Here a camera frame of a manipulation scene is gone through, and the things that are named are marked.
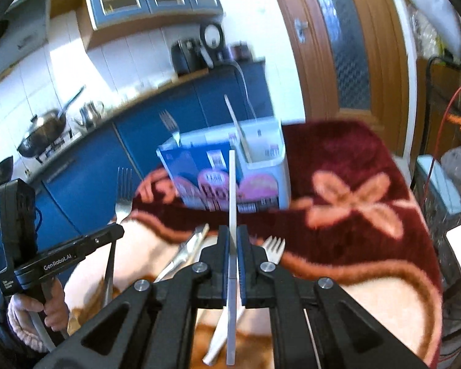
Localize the silver door handle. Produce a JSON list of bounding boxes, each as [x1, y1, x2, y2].
[[295, 18, 309, 44]]

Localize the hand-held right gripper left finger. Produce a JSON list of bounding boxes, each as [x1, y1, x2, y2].
[[34, 225, 231, 369]]

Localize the metal table knife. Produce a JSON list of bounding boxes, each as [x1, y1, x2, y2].
[[154, 223, 211, 283]]

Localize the red cable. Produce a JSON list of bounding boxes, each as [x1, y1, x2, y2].
[[426, 77, 461, 189]]

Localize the gas stove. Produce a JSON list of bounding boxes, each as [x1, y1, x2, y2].
[[34, 131, 81, 164]]

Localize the steel kettle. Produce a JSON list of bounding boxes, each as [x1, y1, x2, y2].
[[74, 101, 105, 128]]

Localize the blue base cabinets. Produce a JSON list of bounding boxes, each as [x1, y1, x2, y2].
[[0, 61, 273, 316]]

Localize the white plastic knife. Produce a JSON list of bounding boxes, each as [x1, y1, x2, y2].
[[226, 150, 239, 366]]

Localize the white plastic fork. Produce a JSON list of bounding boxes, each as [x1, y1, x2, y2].
[[203, 236, 286, 367]]

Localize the wooden shelf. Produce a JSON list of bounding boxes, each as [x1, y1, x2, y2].
[[407, 46, 461, 158]]

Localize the steel wok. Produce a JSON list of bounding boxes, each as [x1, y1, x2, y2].
[[17, 85, 86, 158]]

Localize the grey range hood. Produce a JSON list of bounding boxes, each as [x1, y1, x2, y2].
[[0, 0, 50, 85]]

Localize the red pink printed blanket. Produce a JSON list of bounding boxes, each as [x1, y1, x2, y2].
[[61, 119, 444, 369]]

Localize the blue pink utensil box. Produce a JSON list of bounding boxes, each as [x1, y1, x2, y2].
[[157, 117, 291, 213]]

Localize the person's left hand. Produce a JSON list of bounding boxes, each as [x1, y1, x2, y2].
[[42, 279, 70, 329]]

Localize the white plastic bag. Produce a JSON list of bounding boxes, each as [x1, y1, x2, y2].
[[392, 0, 461, 58]]

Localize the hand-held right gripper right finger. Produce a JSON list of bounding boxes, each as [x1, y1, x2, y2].
[[237, 225, 429, 369]]

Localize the black round countertop appliance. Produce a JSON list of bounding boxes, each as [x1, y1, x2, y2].
[[200, 22, 227, 66]]

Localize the white plastic stick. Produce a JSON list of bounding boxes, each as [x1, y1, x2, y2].
[[224, 94, 253, 163]]

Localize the dark purple pot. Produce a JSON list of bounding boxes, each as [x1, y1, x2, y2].
[[226, 42, 251, 63]]

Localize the black air fryer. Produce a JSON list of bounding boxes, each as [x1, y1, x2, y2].
[[171, 38, 204, 77]]

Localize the metal fork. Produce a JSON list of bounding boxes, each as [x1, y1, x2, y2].
[[159, 111, 182, 147], [102, 167, 134, 305]]

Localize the light blue plastic lid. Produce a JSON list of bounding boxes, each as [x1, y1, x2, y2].
[[417, 156, 461, 214]]

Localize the wooden door glass panel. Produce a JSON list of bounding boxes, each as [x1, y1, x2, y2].
[[265, 0, 404, 147]]

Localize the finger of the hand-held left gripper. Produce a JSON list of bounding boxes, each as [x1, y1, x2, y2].
[[74, 225, 125, 257]]

